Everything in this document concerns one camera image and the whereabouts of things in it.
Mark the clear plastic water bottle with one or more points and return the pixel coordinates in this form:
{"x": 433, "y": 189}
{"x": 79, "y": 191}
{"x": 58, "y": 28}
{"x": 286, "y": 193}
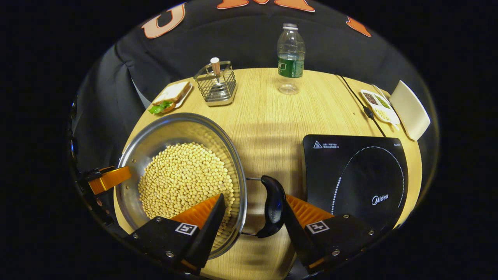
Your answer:
{"x": 291, "y": 66}

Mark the dark red beans portion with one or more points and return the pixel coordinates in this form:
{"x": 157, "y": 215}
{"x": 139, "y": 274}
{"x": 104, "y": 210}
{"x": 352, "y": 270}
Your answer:
{"x": 370, "y": 98}

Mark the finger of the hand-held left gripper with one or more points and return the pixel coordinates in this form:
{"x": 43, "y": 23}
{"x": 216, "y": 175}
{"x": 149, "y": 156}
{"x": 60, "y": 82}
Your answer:
{"x": 111, "y": 179}

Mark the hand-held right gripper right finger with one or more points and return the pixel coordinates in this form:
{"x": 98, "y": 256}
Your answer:
{"x": 297, "y": 241}

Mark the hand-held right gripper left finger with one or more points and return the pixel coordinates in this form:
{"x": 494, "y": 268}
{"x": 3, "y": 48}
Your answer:
{"x": 210, "y": 233}

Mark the white toaster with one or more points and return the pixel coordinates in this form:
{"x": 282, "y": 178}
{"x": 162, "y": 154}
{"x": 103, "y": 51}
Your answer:
{"x": 408, "y": 111}

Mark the green mung beans portion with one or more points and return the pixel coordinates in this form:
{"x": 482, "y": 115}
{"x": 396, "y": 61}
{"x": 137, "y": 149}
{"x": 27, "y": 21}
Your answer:
{"x": 383, "y": 102}

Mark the white divided dish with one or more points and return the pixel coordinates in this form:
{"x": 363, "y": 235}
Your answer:
{"x": 391, "y": 116}

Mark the black induction cooktop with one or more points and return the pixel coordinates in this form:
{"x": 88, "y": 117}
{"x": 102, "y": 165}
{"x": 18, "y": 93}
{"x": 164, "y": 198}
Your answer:
{"x": 350, "y": 175}

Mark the stainless steel pot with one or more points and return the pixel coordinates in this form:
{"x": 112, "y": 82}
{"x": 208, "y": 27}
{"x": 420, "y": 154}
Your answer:
{"x": 175, "y": 128}

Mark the white sandwich plate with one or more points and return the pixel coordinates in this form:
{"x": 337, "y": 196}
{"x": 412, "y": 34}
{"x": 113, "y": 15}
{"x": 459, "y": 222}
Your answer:
{"x": 186, "y": 97}

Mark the sandwich with lettuce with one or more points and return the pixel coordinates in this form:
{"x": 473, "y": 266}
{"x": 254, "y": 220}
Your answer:
{"x": 171, "y": 93}

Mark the heap of soybeans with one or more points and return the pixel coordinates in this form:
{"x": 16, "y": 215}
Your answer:
{"x": 179, "y": 179}

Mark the pale beans portion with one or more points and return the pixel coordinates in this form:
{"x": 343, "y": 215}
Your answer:
{"x": 383, "y": 114}

